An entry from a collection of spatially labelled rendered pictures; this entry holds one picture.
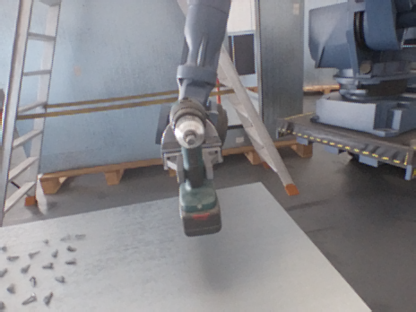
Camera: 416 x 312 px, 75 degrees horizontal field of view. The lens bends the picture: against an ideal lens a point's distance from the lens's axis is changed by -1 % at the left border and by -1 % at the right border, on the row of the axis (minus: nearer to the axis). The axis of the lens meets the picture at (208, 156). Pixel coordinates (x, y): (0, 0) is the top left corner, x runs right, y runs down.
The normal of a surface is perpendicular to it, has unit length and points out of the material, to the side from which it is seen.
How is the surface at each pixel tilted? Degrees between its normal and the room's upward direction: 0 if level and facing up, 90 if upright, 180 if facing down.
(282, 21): 90
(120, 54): 90
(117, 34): 90
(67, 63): 90
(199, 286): 0
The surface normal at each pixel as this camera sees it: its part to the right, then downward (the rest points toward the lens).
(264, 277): -0.10, -0.93
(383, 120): -0.32, 0.36
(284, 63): 0.12, 0.33
